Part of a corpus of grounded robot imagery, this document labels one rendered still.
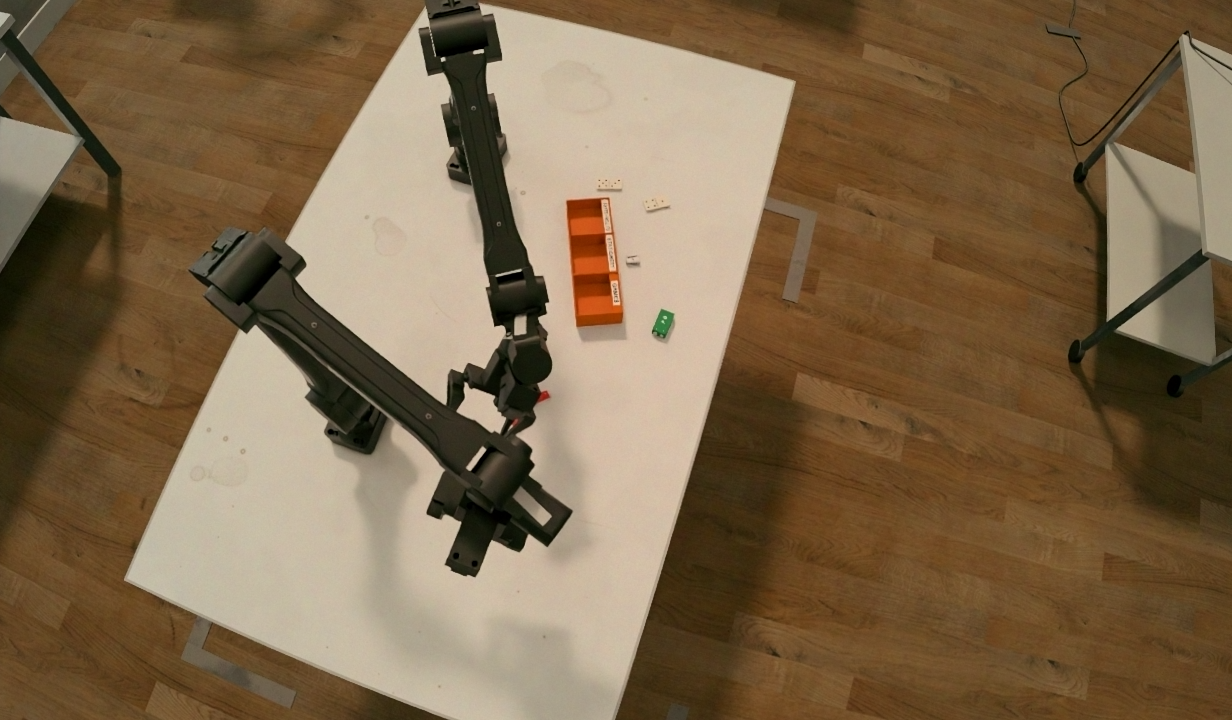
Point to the green 9v battery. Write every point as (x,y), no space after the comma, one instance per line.
(662,323)

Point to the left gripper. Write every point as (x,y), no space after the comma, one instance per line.
(472,376)

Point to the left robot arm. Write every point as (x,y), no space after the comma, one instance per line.
(518,300)

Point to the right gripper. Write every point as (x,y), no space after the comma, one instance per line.
(513,537)

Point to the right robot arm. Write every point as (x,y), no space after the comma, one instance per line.
(453,439)

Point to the orange open-top bin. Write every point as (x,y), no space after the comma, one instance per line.
(594,292)

